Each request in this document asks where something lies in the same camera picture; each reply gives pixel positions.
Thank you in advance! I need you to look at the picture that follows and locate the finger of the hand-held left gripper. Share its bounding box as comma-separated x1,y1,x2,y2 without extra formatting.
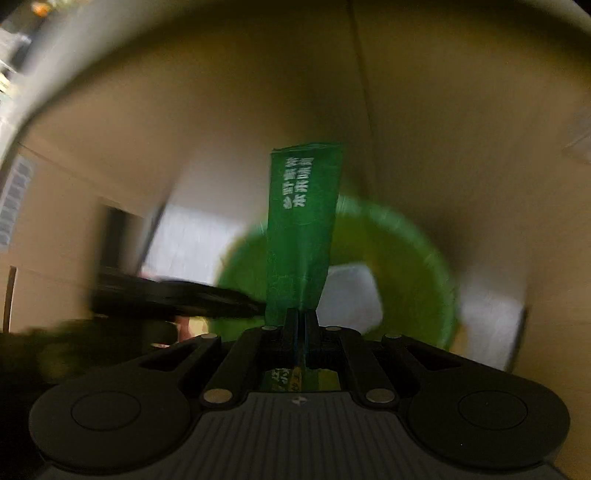
90,267,265,320

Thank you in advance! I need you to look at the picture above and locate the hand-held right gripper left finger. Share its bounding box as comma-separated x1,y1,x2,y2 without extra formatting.
136,308,300,408

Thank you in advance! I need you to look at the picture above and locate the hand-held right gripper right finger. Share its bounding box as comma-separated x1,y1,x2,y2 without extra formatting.
302,309,465,409

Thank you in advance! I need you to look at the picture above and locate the green printed packet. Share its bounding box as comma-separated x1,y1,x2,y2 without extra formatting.
261,142,345,394

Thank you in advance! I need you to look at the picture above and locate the brown cardboard box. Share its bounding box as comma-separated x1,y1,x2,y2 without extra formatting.
0,0,591,467

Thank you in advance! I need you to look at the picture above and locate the white paper piece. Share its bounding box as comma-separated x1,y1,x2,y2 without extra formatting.
461,276,528,373
318,262,385,335

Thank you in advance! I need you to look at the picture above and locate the green plastic bowl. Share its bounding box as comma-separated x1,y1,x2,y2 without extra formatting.
213,193,461,352

